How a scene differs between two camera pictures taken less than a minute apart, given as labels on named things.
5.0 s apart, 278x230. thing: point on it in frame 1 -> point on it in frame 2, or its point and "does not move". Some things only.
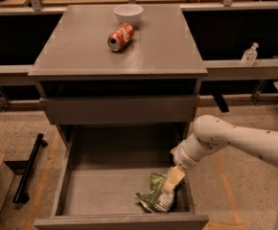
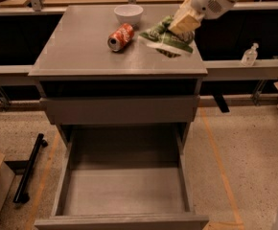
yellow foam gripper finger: [169, 185] -> [186, 7]
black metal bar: [20, 196] does not move
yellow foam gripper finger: [176, 174] -> [184, 22]
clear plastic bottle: [249, 56] does not move
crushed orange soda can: [121, 36] does not move
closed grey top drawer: [120, 109] does not move
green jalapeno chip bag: [158, 199] -> [167, 41]
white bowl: [129, 13] does not move
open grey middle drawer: [101, 168] does not move
